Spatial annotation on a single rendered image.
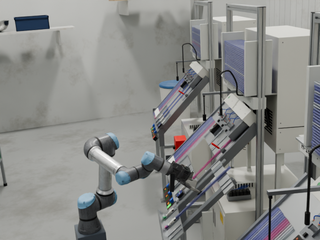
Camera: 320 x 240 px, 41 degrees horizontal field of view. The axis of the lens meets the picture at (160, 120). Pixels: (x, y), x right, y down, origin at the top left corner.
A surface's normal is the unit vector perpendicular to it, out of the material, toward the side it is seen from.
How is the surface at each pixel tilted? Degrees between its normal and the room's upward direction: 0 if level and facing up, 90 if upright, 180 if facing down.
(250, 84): 90
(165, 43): 90
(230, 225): 90
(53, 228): 0
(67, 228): 0
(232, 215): 90
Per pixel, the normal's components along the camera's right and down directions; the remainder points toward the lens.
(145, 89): 0.32, 0.25
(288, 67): 0.08, 0.29
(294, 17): -0.94, 0.15
